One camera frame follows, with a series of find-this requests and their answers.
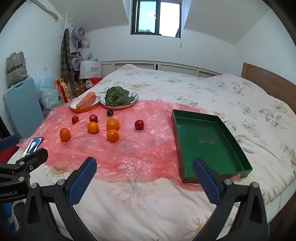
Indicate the plaid scarf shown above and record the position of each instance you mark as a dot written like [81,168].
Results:
[64,53]

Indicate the yellow oil bottle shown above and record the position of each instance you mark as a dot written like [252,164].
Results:
[82,87]
[76,90]

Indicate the orange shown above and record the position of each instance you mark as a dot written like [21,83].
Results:
[112,124]
[112,135]
[65,134]
[92,127]

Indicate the floral duvet bed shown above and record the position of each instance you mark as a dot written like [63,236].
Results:
[185,88]

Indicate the blue cloth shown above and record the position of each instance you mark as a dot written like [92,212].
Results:
[7,216]

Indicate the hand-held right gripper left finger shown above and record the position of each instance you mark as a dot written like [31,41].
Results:
[83,180]

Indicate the red and yellow sack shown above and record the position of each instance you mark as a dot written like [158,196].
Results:
[63,90]

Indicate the dark purple plum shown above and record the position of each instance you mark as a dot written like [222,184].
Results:
[109,112]

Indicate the carrot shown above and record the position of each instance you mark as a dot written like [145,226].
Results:
[86,99]

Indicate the red plastic bag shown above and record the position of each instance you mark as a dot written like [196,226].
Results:
[96,81]

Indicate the white patterned plate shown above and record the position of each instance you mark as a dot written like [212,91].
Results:
[115,107]

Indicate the smartphone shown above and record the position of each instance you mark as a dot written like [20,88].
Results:
[33,144]

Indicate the wooden headboard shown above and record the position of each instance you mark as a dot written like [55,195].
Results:
[266,78]

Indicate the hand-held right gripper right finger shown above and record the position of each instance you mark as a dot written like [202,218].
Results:
[205,183]

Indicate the white slatted panel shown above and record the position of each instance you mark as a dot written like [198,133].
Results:
[138,66]

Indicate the orange rimmed plate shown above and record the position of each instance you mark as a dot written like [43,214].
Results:
[74,104]

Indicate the small red apple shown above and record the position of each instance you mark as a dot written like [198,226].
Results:
[93,118]
[75,119]
[139,124]

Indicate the white coat rack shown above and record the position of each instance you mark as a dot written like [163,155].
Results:
[67,22]

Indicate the dark framed window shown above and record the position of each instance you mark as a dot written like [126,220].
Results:
[148,16]

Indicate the purple fan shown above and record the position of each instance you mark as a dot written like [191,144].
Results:
[78,33]
[75,63]

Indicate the grey printed bag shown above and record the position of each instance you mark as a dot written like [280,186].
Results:
[16,69]

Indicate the green leafy vegetable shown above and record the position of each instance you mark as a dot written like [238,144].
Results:
[118,96]

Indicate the light blue plastic bag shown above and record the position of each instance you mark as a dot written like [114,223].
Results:
[49,98]
[44,78]

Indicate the beige curved object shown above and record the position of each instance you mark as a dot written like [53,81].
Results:
[47,10]

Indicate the clear plastic bag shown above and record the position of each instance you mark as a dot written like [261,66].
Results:
[86,43]
[87,56]

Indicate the white paper bag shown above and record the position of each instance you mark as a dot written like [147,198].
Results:
[90,69]

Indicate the pink plastic sheet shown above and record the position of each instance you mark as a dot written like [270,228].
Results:
[143,148]

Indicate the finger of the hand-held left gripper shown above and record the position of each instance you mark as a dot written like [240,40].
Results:
[9,141]
[34,157]

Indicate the light blue folded panel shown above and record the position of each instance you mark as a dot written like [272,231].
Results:
[23,104]

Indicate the green rectangular tray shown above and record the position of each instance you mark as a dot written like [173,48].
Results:
[208,143]

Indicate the red cloth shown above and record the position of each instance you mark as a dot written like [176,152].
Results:
[7,154]

